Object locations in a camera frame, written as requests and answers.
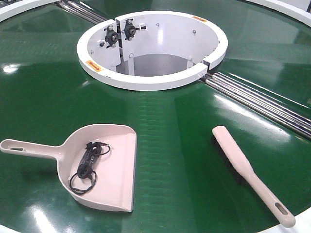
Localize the orange arrow sticker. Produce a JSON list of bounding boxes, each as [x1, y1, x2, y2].
[[86, 60, 103, 72], [192, 16, 207, 22]]

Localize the white rim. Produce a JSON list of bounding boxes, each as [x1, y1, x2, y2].
[[0, 0, 56, 22], [247, 0, 311, 27]]

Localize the steel rollers strip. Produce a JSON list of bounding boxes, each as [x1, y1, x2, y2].
[[200, 72, 311, 140], [56, 0, 107, 24]]

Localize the orange arrow sticker front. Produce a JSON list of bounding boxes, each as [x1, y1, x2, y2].
[[86, 60, 103, 72]]

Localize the orange arrow sticker rear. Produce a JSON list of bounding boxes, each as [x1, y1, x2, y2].
[[192, 16, 207, 22]]

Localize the white outer rim left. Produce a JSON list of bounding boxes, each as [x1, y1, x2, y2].
[[0, 0, 56, 22]]

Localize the white outer rim right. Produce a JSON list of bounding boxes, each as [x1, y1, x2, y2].
[[247, 0, 311, 27]]

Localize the beige plastic dustpan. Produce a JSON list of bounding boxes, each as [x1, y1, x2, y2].
[[0, 124, 137, 212]]

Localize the black bearing mount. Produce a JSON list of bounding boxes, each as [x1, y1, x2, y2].
[[105, 25, 119, 48], [123, 19, 147, 41]]

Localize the green conveyor belt surface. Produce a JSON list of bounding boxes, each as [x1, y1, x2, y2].
[[0, 3, 311, 233]]

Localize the black bearing mount left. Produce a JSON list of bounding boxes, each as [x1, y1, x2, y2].
[[105, 25, 119, 48]]

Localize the black cable bundle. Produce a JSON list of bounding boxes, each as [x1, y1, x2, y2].
[[69, 142, 112, 195]]

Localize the steel rollers upper left strip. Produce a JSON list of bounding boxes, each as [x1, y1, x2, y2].
[[56, 0, 107, 24]]

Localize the white central ring housing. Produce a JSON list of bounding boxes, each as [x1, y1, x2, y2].
[[77, 11, 228, 91]]

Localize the steel rollers right strip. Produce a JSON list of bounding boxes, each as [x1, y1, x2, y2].
[[200, 72, 311, 140]]

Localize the black bearing mount right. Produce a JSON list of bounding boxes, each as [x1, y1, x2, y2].
[[123, 19, 147, 41]]

